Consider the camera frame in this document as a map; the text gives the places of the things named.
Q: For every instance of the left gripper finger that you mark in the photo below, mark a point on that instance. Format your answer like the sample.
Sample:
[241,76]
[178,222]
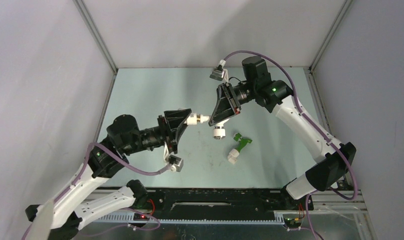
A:
[177,132]
[177,117]

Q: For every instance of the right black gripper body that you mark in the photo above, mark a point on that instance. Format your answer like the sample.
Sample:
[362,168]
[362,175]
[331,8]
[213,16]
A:
[244,93]

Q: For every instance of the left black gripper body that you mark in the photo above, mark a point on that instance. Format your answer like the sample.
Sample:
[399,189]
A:
[168,135]

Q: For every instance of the white elbow fitting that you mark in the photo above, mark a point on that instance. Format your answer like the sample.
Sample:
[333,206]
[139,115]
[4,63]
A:
[191,120]
[233,156]

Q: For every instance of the green plastic faucet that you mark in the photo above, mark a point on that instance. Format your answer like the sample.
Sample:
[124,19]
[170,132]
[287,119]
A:
[242,141]

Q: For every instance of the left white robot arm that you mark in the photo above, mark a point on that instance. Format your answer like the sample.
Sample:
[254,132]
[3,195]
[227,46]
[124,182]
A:
[69,211]

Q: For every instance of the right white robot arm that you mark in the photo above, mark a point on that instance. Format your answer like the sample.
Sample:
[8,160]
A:
[332,157]

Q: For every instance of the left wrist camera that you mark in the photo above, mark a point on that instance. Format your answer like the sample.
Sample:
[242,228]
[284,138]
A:
[173,162]

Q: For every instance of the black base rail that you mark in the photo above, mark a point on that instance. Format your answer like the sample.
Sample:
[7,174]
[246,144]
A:
[220,204]

